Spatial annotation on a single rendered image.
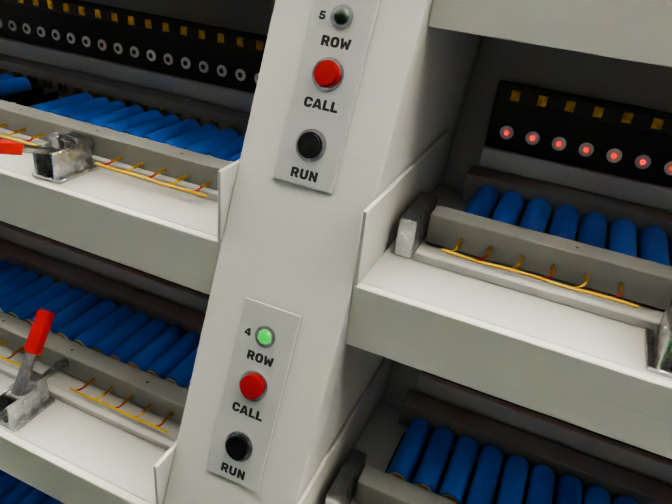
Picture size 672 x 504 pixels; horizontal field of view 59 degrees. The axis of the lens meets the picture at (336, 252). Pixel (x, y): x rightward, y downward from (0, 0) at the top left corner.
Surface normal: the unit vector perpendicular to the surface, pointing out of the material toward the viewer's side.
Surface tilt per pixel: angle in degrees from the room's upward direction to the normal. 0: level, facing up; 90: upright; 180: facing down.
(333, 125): 90
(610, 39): 112
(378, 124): 90
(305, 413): 90
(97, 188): 22
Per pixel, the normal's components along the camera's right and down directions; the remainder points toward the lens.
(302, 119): -0.34, 0.06
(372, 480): 0.10, -0.87
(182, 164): -0.41, 0.41
